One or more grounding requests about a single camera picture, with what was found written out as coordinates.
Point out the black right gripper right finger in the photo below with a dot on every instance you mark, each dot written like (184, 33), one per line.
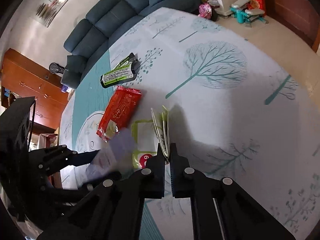
(221, 209)

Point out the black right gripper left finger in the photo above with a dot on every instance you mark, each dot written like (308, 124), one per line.
(114, 209)

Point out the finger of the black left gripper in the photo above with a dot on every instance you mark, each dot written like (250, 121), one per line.
(79, 159)

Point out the pale blue small carton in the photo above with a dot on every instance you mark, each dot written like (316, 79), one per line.
(116, 155)

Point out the red snack bag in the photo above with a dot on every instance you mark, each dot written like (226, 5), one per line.
(118, 112)

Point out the green white wrapper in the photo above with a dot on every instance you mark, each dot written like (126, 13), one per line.
(161, 126)

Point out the green white wipes packet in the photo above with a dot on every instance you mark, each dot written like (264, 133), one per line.
(146, 140)

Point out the black standing fan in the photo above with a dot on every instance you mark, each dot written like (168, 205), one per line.
(55, 68)

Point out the brown wooden cabinet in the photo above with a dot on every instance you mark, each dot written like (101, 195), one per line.
(26, 78)

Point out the black green snack packet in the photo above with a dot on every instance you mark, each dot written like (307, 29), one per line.
(127, 61)

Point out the teal fabric sofa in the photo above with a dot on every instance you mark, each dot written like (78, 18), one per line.
(102, 26)

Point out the teal stepper machine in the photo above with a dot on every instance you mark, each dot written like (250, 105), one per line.
(247, 16)

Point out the pink patterned bag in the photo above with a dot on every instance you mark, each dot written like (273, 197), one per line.
(206, 11)

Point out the brown wooden door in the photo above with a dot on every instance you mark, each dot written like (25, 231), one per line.
(299, 16)

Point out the framed wall picture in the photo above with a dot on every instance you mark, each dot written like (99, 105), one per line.
(46, 11)

